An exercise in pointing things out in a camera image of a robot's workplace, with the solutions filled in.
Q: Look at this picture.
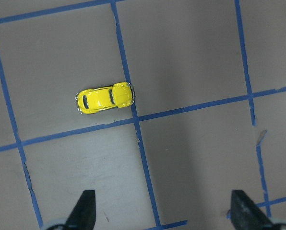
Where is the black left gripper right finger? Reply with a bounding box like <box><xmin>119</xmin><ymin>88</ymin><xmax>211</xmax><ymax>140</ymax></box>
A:
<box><xmin>230</xmin><ymin>190</ymin><xmax>273</xmax><ymax>230</ymax></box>

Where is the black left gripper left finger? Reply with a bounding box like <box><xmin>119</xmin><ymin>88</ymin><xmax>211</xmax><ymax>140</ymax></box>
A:
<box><xmin>64</xmin><ymin>190</ymin><xmax>95</xmax><ymax>230</ymax></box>

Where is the yellow beetle toy car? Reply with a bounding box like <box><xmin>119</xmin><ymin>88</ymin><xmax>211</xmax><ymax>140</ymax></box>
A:
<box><xmin>75</xmin><ymin>82</ymin><xmax>135</xmax><ymax>115</ymax></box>

